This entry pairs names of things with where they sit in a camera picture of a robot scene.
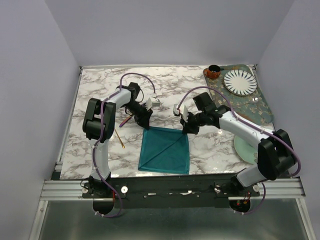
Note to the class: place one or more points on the mint green floral plate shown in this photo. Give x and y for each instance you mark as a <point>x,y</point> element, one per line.
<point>245,151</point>

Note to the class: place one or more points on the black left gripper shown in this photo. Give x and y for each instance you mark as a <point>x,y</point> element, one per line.
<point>143,120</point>

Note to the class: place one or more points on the white striped plate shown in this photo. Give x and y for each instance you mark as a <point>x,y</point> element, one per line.
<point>240,82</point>

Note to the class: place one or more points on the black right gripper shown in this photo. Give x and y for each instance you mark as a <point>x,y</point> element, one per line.
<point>187,127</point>

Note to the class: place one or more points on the teal cloth napkin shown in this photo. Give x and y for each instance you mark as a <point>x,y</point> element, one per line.
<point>164,150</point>

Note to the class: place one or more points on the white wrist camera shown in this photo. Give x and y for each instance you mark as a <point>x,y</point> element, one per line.
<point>181,111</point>
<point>152,102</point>

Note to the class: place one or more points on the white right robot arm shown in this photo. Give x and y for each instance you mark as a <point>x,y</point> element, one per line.
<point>275,154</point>

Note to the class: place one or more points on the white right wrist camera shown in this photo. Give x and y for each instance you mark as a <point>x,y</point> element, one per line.
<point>181,111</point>

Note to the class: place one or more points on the orange black cup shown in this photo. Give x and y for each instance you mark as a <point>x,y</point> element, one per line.
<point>212,72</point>

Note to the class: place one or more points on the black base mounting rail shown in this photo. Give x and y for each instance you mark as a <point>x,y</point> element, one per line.
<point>175,191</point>

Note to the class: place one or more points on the iridescent rainbow knife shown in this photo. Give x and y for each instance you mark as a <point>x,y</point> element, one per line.
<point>125,121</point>

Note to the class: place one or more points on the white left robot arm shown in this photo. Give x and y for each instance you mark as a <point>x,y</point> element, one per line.
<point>99,126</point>

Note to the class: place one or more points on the dark floral placemat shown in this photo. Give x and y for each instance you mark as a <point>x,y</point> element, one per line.
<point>254,106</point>

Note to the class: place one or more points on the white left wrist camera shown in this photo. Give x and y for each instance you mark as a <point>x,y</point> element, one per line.
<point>152,102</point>

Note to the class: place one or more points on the gold spoon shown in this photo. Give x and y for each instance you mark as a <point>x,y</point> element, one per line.
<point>119,138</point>

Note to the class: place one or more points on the aluminium frame rail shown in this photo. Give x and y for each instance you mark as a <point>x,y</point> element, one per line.
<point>70,190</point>

